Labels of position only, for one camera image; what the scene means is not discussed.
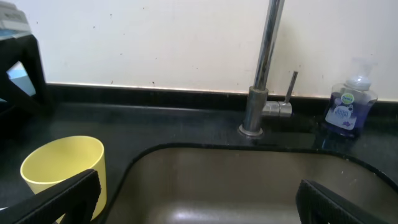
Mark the steel sink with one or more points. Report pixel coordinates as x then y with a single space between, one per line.
217 180

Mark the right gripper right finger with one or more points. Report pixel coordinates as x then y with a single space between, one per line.
323 208

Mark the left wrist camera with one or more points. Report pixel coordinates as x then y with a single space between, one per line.
12 18

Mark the steel tap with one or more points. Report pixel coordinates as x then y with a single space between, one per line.
264 62

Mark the blue soap bottle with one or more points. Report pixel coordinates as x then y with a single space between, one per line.
348 112

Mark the yellow cup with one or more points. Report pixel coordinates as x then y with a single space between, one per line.
62 155

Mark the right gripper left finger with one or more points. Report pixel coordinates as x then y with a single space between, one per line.
71 193

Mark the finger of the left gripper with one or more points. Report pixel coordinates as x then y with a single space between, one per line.
18 49

